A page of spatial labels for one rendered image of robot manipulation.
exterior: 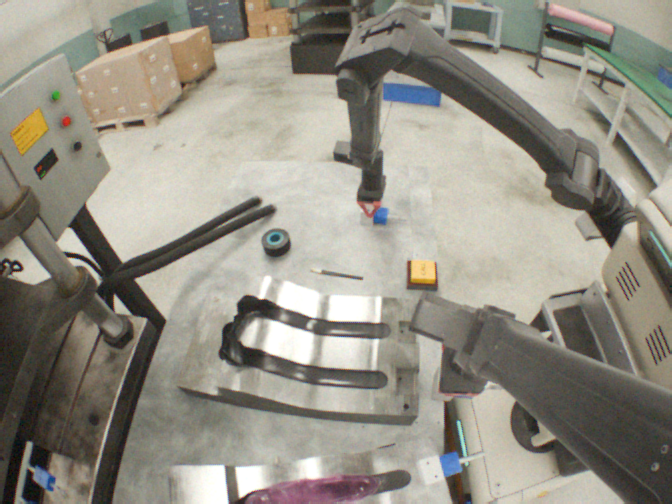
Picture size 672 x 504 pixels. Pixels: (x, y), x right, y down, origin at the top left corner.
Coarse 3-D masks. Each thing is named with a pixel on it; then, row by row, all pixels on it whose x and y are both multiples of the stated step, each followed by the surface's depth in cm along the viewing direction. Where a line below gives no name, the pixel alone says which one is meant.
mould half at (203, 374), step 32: (256, 288) 72; (288, 288) 74; (224, 320) 76; (256, 320) 67; (352, 320) 72; (384, 320) 71; (192, 352) 70; (288, 352) 65; (320, 352) 67; (352, 352) 67; (384, 352) 66; (416, 352) 65; (192, 384) 65; (224, 384) 58; (256, 384) 59; (288, 384) 61; (320, 416) 64; (352, 416) 61; (384, 416) 59; (416, 416) 57
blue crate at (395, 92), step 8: (384, 88) 321; (392, 88) 319; (400, 88) 317; (408, 88) 314; (416, 88) 312; (424, 88) 309; (432, 88) 308; (384, 96) 327; (392, 96) 326; (400, 96) 324; (408, 96) 322; (416, 96) 319; (424, 96) 317; (432, 96) 315; (440, 96) 314; (424, 104) 323; (432, 104) 322
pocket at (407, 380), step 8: (400, 368) 63; (400, 376) 65; (408, 376) 65; (416, 376) 63; (400, 384) 64; (408, 384) 64; (416, 384) 62; (400, 392) 63; (408, 392) 63; (416, 392) 61
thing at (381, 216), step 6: (366, 204) 99; (378, 210) 99; (384, 210) 99; (360, 216) 99; (366, 216) 99; (378, 216) 98; (384, 216) 98; (390, 216) 99; (396, 216) 99; (360, 222) 101; (366, 222) 100; (372, 222) 100; (378, 222) 99; (384, 222) 99
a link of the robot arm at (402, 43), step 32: (352, 32) 40; (384, 32) 34; (416, 32) 33; (352, 64) 38; (384, 64) 36; (416, 64) 35; (448, 64) 35; (448, 96) 40; (480, 96) 37; (512, 96) 37; (512, 128) 40; (544, 128) 39; (544, 160) 43; (576, 192) 42
